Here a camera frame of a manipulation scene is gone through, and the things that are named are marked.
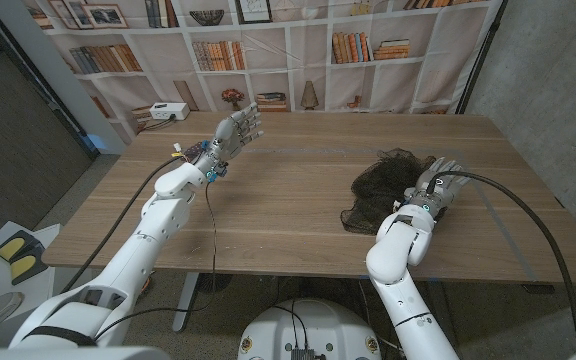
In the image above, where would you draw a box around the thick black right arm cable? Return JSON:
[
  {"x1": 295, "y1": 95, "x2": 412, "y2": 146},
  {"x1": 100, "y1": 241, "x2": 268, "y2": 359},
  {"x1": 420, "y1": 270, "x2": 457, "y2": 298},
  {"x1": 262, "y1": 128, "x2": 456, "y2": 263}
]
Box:
[{"x1": 425, "y1": 170, "x2": 576, "y2": 352}]

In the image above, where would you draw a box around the white floor board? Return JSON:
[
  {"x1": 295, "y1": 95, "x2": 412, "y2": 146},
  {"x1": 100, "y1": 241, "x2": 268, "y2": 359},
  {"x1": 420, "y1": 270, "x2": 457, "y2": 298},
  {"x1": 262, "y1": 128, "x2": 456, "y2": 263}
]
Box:
[{"x1": 0, "y1": 221, "x2": 62, "y2": 346}]

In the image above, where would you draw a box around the black mesh netting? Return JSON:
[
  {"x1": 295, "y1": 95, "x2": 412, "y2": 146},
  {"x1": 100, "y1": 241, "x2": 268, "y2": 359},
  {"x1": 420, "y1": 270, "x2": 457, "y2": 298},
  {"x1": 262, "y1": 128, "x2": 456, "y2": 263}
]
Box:
[{"x1": 340, "y1": 148, "x2": 439, "y2": 236}]

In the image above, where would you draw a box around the printed bookshelf backdrop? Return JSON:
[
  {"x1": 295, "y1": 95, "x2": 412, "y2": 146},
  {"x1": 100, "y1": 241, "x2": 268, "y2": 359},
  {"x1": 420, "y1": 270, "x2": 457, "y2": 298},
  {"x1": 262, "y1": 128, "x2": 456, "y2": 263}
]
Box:
[{"x1": 22, "y1": 0, "x2": 507, "y2": 146}]

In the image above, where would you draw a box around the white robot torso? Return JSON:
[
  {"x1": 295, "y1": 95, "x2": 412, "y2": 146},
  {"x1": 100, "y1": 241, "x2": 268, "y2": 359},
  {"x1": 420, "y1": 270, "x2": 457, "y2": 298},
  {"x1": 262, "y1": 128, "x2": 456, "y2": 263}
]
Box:
[{"x1": 237, "y1": 298, "x2": 383, "y2": 360}]

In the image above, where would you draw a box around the white power strip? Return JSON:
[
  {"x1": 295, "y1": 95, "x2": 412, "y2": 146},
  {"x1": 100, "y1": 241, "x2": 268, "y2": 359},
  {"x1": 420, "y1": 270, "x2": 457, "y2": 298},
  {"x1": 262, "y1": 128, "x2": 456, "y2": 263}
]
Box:
[{"x1": 149, "y1": 102, "x2": 191, "y2": 121}]

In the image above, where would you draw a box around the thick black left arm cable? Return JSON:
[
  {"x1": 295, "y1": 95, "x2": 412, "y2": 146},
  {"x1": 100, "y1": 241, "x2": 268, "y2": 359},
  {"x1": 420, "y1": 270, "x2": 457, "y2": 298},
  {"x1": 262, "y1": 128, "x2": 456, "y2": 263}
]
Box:
[{"x1": 60, "y1": 154, "x2": 190, "y2": 295}]

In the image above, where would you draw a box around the black power strip cable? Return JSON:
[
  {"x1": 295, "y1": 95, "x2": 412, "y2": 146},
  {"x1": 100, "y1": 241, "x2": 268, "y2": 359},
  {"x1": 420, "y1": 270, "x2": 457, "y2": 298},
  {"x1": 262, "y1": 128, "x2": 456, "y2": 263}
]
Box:
[{"x1": 142, "y1": 115, "x2": 177, "y2": 132}]

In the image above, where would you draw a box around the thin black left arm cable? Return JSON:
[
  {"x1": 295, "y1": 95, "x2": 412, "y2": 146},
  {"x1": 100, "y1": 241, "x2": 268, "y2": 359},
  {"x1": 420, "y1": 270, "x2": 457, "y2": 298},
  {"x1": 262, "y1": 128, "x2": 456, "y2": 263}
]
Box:
[{"x1": 92, "y1": 179, "x2": 219, "y2": 341}]

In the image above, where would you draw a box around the black and yellow pad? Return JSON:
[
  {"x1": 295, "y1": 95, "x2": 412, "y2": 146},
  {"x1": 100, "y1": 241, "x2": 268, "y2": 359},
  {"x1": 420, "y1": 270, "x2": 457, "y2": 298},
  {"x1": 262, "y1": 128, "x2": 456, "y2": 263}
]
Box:
[
  {"x1": 10, "y1": 251, "x2": 49, "y2": 286},
  {"x1": 0, "y1": 229, "x2": 37, "y2": 262}
]

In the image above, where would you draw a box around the white table leg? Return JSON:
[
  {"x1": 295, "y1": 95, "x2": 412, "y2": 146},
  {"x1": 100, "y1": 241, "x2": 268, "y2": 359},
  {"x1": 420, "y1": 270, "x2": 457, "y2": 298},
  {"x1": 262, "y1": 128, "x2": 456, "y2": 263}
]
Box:
[{"x1": 172, "y1": 272, "x2": 202, "y2": 332}]

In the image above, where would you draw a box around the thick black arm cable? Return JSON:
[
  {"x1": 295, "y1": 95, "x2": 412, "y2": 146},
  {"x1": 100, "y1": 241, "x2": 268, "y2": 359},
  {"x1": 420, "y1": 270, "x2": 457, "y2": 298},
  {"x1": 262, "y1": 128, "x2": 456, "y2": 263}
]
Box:
[
  {"x1": 425, "y1": 170, "x2": 576, "y2": 352},
  {"x1": 60, "y1": 154, "x2": 190, "y2": 295}
]

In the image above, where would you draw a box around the dark purple bumpy object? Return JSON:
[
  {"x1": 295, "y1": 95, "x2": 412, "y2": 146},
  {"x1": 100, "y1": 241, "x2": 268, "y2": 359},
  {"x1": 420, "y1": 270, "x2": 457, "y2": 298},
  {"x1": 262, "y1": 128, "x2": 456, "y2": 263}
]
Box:
[{"x1": 182, "y1": 141, "x2": 207, "y2": 162}]

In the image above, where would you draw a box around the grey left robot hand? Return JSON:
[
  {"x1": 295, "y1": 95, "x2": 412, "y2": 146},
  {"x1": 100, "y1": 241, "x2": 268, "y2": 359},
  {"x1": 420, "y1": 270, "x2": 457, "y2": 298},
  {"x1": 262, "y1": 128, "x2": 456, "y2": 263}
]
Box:
[{"x1": 195, "y1": 102, "x2": 265, "y2": 177}]

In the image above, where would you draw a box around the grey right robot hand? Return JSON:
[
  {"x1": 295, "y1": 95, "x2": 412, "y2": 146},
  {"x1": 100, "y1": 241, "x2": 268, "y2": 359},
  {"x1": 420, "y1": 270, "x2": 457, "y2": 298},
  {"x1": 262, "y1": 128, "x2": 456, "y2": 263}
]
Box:
[{"x1": 402, "y1": 157, "x2": 472, "y2": 220}]

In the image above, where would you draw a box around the black backdrop stand pole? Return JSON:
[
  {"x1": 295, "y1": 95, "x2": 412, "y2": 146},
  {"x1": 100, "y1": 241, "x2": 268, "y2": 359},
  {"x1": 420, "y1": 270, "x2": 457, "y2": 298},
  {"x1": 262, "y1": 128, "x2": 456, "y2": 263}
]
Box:
[{"x1": 455, "y1": 0, "x2": 509, "y2": 115}]

